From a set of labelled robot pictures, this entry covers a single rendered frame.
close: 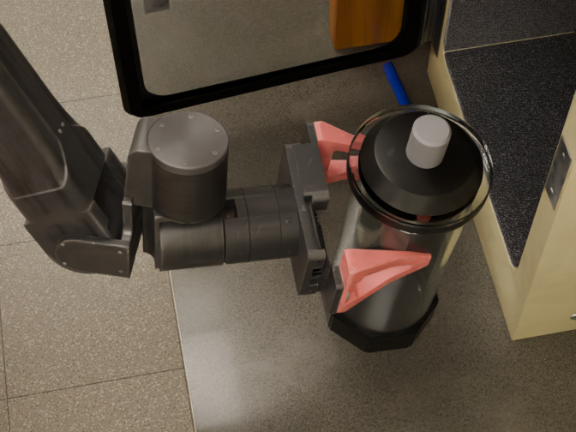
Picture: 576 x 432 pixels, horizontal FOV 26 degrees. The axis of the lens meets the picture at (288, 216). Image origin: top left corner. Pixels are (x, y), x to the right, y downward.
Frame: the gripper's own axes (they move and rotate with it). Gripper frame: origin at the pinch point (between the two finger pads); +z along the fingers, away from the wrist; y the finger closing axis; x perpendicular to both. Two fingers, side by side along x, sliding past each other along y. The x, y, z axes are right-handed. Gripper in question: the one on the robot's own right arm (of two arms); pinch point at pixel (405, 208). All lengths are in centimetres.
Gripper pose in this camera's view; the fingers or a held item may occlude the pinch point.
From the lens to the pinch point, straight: 97.8
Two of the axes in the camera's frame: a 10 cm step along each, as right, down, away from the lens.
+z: 9.8, -1.0, 1.8
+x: -1.1, 5.2, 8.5
